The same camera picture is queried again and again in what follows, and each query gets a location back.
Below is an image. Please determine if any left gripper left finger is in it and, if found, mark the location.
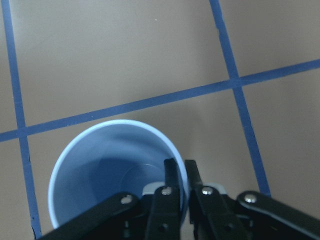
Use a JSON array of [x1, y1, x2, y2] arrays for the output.
[[146, 158, 181, 240]]

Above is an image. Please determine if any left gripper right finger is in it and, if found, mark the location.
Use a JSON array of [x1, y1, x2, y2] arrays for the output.
[[184, 159, 249, 240]]

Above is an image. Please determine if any light blue paper cup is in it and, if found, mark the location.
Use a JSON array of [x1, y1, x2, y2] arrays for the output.
[[48, 119, 189, 228]]

